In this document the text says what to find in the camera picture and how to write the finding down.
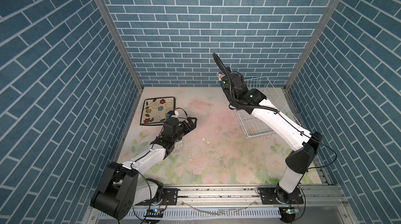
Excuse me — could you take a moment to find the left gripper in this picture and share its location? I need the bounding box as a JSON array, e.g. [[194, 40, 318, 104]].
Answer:
[[171, 117, 197, 144]]

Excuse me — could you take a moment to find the black square plate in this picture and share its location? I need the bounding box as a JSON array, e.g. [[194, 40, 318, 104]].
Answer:
[[140, 97, 175, 126]]

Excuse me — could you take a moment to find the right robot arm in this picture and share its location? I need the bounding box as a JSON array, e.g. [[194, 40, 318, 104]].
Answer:
[[218, 68, 322, 203]]

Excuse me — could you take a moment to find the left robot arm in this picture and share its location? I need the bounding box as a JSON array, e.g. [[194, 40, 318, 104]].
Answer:
[[90, 117, 197, 220]]

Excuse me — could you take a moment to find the right corner metal profile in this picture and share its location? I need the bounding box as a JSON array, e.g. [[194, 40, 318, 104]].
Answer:
[[284, 0, 358, 90]]

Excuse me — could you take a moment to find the corner metal profile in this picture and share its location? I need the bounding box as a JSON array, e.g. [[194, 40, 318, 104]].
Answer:
[[80, 0, 144, 91], [284, 0, 358, 90]]

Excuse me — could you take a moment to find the left corner metal profile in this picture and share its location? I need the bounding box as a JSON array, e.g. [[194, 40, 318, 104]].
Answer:
[[80, 0, 144, 91]]

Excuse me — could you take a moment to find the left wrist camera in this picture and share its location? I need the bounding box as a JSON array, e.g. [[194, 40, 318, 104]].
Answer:
[[166, 110, 179, 118]]

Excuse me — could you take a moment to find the white wire dish rack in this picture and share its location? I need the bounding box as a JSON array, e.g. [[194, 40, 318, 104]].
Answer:
[[231, 76, 298, 139]]

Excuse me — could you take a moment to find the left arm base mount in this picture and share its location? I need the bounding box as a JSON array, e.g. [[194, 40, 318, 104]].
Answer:
[[135, 188, 179, 206]]

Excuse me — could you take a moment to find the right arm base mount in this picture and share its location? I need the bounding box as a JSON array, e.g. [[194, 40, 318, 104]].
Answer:
[[257, 186, 305, 205]]

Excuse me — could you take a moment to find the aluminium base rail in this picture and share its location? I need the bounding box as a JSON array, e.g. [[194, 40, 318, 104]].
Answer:
[[90, 185, 348, 208]]

